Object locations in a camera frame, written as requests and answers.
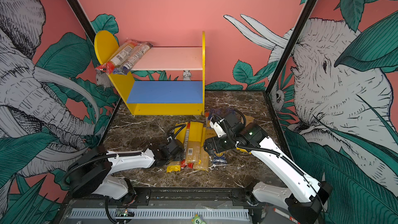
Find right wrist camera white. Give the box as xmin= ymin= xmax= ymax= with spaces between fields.
xmin=210 ymin=116 xmax=226 ymax=138

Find red white marker pen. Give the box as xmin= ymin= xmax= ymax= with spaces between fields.
xmin=273 ymin=208 xmax=300 ymax=224

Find yellow-topped spaghetti bag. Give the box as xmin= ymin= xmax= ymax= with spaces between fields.
xmin=167 ymin=122 xmax=189 ymax=173
xmin=185 ymin=121 xmax=209 ymax=172

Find blue yellow-ended spaghetti bag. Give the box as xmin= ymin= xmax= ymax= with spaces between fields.
xmin=113 ymin=42 xmax=153 ymax=75

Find red-ended spaghetti bag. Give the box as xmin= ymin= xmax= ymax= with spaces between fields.
xmin=180 ymin=122 xmax=190 ymax=169
xmin=95 ymin=40 xmax=141 ymax=75

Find yellow Pastatime spaghetti bag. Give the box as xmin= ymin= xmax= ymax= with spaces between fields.
xmin=233 ymin=115 xmax=255 ymax=156

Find yellow shelf pink blue boards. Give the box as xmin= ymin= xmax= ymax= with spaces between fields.
xmin=94 ymin=31 xmax=206 ymax=115

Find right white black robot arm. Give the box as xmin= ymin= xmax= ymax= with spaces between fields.
xmin=204 ymin=110 xmax=333 ymax=224

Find green white sticker tag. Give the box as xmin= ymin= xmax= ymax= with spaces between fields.
xmin=191 ymin=214 xmax=207 ymax=224

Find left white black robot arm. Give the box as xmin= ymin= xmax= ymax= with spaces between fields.
xmin=61 ymin=123 xmax=189 ymax=224

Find blue yellow crest spaghetti bag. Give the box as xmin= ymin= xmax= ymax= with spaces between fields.
xmin=212 ymin=152 xmax=228 ymax=166

